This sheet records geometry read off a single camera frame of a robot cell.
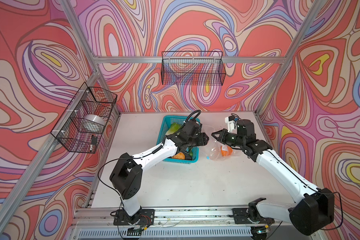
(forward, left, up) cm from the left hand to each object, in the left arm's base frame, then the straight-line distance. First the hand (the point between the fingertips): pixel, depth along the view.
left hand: (207, 138), depth 82 cm
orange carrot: (-5, +15, -10) cm, 19 cm away
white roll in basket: (-1, +56, +15) cm, 58 cm away
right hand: (-2, -2, +4) cm, 5 cm away
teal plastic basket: (+22, +24, -12) cm, 35 cm away
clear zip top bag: (-7, -3, -1) cm, 8 cm away
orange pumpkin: (-3, -12, -8) cm, 15 cm away
